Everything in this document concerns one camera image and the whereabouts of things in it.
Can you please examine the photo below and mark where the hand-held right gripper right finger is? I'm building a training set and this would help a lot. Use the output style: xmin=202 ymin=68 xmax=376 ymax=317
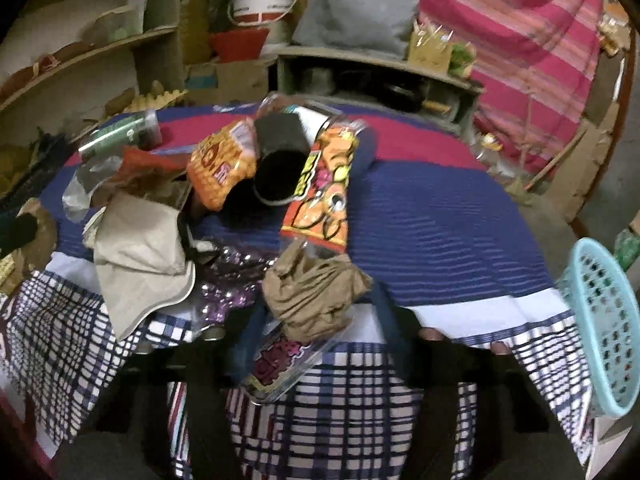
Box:
xmin=374 ymin=282 xmax=586 ymax=480

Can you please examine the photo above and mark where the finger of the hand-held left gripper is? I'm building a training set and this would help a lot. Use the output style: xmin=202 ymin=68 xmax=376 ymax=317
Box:
xmin=0 ymin=214 xmax=39 ymax=261

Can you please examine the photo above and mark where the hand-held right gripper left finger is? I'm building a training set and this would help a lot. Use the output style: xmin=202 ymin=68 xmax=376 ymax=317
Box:
xmin=55 ymin=304 xmax=274 ymax=480

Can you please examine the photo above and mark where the brown paper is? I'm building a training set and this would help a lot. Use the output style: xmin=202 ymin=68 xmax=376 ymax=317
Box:
xmin=15 ymin=197 xmax=59 ymax=271

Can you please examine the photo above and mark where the clear plastic tray purple print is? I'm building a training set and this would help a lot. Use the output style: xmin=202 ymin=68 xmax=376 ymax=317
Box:
xmin=240 ymin=255 xmax=362 ymax=404

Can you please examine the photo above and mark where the shiny purple wrapper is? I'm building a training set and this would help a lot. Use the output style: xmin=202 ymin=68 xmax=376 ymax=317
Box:
xmin=192 ymin=242 xmax=281 ymax=322

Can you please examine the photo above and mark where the tan cloth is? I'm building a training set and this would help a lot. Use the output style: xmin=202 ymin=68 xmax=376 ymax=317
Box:
xmin=261 ymin=247 xmax=373 ymax=343

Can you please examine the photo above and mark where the clear plastic bag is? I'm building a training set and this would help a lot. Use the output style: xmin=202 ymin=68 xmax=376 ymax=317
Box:
xmin=62 ymin=156 xmax=126 ymax=223

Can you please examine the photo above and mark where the red-brown wrapper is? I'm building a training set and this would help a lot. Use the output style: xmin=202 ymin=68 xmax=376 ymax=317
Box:
xmin=122 ymin=146 xmax=188 ymax=177

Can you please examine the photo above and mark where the long orange snack wrapper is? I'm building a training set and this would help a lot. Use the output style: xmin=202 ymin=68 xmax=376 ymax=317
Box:
xmin=279 ymin=117 xmax=363 ymax=257

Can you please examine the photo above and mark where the orange snack packet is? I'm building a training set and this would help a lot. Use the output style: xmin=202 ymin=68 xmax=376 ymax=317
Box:
xmin=186 ymin=117 xmax=261 ymax=213

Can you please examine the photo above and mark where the light blue plastic basket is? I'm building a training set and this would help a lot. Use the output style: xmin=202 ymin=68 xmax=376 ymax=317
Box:
xmin=555 ymin=237 xmax=640 ymax=418

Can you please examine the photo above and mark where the green jar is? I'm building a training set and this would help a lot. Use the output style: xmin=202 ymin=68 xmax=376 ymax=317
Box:
xmin=77 ymin=108 xmax=163 ymax=161

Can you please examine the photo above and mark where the black cylinder can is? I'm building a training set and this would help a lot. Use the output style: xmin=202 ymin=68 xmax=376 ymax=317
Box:
xmin=250 ymin=112 xmax=316 ymax=208

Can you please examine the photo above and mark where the yellow egg tray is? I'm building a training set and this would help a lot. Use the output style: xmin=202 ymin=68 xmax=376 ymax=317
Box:
xmin=122 ymin=87 xmax=188 ymax=111

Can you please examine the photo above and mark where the glass jar with blue lid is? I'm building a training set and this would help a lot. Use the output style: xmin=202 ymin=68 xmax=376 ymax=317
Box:
xmin=257 ymin=92 xmax=382 ymax=172

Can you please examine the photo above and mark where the tall wooden shelf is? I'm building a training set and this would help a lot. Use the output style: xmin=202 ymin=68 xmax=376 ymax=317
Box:
xmin=0 ymin=0 xmax=183 ymax=128

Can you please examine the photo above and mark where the small wooden cabinet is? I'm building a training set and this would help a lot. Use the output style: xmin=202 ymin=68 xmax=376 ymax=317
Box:
xmin=275 ymin=47 xmax=486 ymax=141

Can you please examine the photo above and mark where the cardboard box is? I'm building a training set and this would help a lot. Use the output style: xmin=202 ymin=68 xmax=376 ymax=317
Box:
xmin=185 ymin=57 xmax=276 ymax=107

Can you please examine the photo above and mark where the yellow oil jug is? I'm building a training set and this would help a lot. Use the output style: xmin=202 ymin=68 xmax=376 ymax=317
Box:
xmin=177 ymin=0 xmax=213 ymax=66

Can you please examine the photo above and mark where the red plastic basket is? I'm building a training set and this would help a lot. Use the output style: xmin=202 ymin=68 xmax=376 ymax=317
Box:
xmin=207 ymin=27 xmax=271 ymax=63

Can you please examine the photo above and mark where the wooden utensil holder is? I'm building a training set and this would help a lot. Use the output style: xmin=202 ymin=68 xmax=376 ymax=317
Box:
xmin=407 ymin=22 xmax=456 ymax=69

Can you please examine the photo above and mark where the pink striped curtain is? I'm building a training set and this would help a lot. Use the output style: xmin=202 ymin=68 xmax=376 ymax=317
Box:
xmin=295 ymin=0 xmax=607 ymax=171

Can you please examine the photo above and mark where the grey cushion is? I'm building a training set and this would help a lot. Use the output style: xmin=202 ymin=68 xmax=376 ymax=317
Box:
xmin=291 ymin=0 xmax=421 ymax=61

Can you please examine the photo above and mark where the white plastic bucket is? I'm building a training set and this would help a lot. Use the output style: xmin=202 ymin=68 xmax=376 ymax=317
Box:
xmin=227 ymin=0 xmax=301 ymax=28

